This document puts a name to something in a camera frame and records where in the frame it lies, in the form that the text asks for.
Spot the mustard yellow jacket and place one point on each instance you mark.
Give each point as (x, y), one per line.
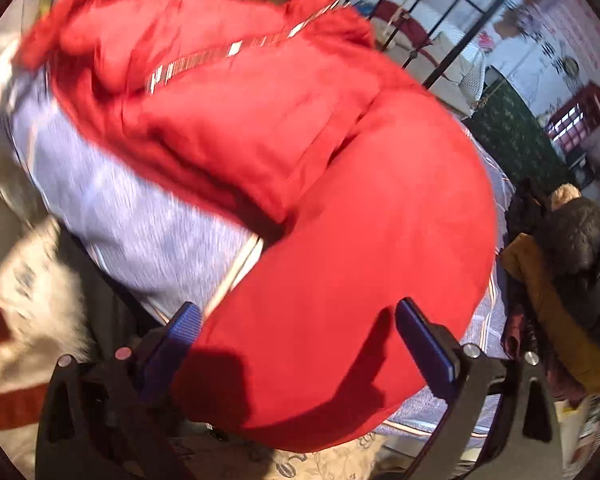
(545, 300)

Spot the beige floral cloth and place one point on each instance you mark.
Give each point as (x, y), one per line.
(320, 460)

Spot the red jacket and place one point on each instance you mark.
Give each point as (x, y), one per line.
(305, 185)

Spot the blue striped bed sheet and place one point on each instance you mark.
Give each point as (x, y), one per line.
(130, 220)

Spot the red phone booth wall poster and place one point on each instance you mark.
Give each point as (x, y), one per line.
(580, 110)

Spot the grey furry cloth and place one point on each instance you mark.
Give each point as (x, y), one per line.
(30, 285)

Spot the dark green patterned cloth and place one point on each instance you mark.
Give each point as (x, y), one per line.
(515, 135)

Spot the maroon cloth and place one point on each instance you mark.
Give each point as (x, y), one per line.
(517, 332)

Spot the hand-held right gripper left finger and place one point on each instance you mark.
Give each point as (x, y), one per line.
(180, 340)

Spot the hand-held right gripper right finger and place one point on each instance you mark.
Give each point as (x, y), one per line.
(425, 350)

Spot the white bedding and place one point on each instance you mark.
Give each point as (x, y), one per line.
(472, 82)

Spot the black metal bed frame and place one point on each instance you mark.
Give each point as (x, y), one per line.
(472, 35)

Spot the pile of dark jackets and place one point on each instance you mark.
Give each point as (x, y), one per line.
(580, 245)

